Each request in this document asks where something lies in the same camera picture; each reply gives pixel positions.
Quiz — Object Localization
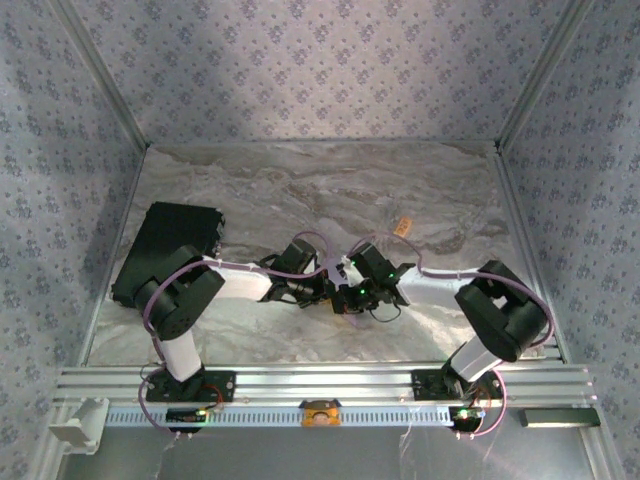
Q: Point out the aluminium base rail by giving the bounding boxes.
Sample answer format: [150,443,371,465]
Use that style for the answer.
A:
[53,363,599,407]

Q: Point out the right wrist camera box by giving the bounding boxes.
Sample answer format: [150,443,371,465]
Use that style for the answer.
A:
[334,255,367,288]

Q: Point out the small circuit board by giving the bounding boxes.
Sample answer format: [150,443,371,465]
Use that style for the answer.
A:
[166,407,207,431]
[448,405,485,431]

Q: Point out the aluminium side rail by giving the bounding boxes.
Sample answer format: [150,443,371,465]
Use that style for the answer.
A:
[82,144,150,369]
[492,147,571,364]

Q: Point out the white slotted cable duct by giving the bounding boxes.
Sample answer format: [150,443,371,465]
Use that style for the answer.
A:
[105,403,454,429]

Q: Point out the aluminium corner post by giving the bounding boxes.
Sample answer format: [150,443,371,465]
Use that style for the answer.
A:
[497,0,599,149]

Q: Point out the black flat case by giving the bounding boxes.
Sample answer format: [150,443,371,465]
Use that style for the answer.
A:
[110,201,225,309]

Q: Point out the white plastic bracket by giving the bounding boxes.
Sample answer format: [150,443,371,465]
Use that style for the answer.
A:
[47,397,109,456]

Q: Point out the purple cable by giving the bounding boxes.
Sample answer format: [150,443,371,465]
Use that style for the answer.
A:
[347,232,557,440]
[138,229,334,441]

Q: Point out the orange figure clip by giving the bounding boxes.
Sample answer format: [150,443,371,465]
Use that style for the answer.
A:
[299,398,342,429]

